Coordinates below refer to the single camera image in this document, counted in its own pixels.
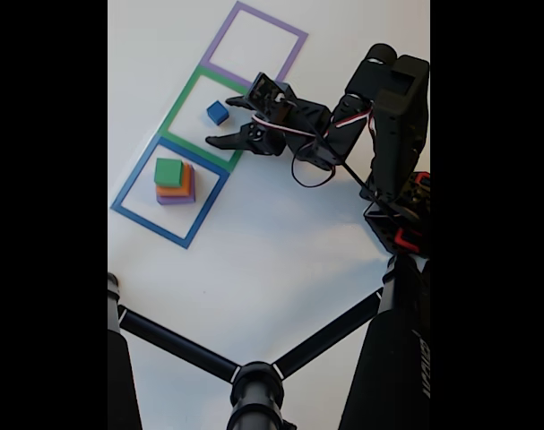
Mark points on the green cube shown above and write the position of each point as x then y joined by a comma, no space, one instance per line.
167,171

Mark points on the purple square frame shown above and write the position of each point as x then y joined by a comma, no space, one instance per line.
218,45

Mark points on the black camera tripod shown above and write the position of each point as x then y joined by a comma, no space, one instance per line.
388,358

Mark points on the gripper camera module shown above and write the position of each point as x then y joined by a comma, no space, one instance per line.
269,94

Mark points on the red black table clamp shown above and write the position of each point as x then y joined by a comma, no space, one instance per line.
408,239

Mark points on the green square frame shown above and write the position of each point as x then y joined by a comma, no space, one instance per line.
177,103

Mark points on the orange block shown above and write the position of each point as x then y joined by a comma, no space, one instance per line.
177,191

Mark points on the blue square frame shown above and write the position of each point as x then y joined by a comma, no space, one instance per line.
132,179

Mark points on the small blue cube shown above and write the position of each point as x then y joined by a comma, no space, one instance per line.
217,112

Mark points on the purple block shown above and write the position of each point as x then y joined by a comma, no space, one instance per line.
177,200

